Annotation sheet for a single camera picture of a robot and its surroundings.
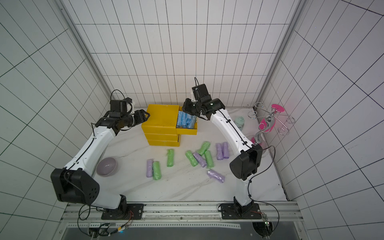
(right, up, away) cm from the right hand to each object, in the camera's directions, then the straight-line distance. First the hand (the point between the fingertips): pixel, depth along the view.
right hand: (184, 104), depth 80 cm
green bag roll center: (+4, -33, +10) cm, 34 cm away
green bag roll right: (+14, -35, +8) cm, 38 cm away
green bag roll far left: (-17, -39, +5) cm, 43 cm away
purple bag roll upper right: (+26, -28, +15) cm, 40 cm away
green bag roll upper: (+12, -27, +15) cm, 33 cm away
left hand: (-22, -8, +3) cm, 24 cm away
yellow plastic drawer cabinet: (-14, -14, +2) cm, 20 cm away
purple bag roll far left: (-22, -36, +7) cm, 43 cm away
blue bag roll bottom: (-3, -10, +7) cm, 13 cm away
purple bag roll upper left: (+21, -30, +11) cm, 39 cm away
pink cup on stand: (+45, -11, -1) cm, 46 cm away
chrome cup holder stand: (+43, -5, -1) cm, 44 cm away
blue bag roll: (-1, -9, +8) cm, 12 cm away
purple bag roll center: (+9, -33, +9) cm, 36 cm away
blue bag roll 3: (+3, -8, +5) cm, 10 cm away
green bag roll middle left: (-10, -32, +10) cm, 35 cm away
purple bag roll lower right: (+18, -41, +2) cm, 45 cm away
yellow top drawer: (+1, -16, +7) cm, 17 cm away
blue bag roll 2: (+5, -10, +8) cm, 14 cm away
